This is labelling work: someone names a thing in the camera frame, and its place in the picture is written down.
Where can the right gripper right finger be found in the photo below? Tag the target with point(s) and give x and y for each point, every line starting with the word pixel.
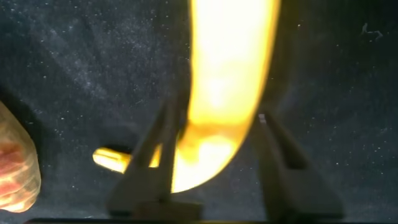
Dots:
pixel 289 186

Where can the yellow banana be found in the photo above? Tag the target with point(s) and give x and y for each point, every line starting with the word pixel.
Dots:
pixel 230 62

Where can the striped croissant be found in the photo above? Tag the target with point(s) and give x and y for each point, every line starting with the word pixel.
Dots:
pixel 18 161

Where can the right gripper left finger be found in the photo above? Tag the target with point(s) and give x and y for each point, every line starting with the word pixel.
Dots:
pixel 149 174

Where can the black tablecloth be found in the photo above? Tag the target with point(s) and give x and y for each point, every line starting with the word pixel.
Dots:
pixel 77 62

